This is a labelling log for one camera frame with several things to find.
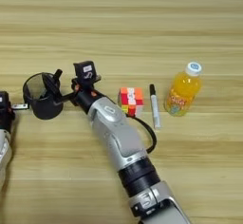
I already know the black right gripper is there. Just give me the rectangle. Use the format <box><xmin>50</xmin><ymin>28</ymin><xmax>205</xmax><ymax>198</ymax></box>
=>
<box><xmin>42</xmin><ymin>73</ymin><xmax>103</xmax><ymax>113</ymax></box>

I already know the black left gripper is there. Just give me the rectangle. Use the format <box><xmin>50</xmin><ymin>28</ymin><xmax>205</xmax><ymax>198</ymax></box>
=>
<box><xmin>0</xmin><ymin>89</ymin><xmax>30</xmax><ymax>133</ymax></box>

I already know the black marker pen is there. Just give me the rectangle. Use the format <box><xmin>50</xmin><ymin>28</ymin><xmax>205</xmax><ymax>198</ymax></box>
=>
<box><xmin>52</xmin><ymin>68</ymin><xmax>64</xmax><ymax>84</ymax></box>

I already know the black mesh pen cup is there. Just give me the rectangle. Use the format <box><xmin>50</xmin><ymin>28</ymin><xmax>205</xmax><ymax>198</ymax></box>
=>
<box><xmin>22</xmin><ymin>71</ymin><xmax>65</xmax><ymax>121</ymax></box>

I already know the colourful puzzle cube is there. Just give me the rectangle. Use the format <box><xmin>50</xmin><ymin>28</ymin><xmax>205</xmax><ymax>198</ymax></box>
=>
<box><xmin>118</xmin><ymin>86</ymin><xmax>145</xmax><ymax>118</ymax></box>

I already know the white marker with black cap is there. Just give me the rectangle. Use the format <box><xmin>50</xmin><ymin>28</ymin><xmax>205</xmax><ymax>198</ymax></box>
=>
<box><xmin>149</xmin><ymin>84</ymin><xmax>161</xmax><ymax>130</ymax></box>

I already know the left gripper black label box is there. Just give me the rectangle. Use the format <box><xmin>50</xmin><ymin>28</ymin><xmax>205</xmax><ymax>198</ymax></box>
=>
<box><xmin>0</xmin><ymin>90</ymin><xmax>9</xmax><ymax>108</ymax></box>

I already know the orange juice bottle white cap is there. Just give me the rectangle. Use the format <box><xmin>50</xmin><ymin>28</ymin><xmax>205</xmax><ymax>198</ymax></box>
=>
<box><xmin>163</xmin><ymin>61</ymin><xmax>203</xmax><ymax>118</ymax></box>

